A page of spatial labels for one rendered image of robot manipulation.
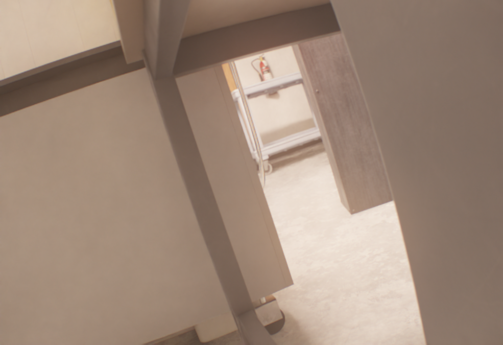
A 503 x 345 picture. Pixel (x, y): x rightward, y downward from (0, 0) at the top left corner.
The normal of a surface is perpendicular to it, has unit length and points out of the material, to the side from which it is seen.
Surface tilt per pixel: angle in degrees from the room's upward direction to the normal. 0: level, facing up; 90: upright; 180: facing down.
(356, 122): 90
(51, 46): 90
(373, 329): 0
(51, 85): 90
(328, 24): 90
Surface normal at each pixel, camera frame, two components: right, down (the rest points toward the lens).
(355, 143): -0.07, 0.11
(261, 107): 0.23, 0.00
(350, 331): -0.32, -0.95
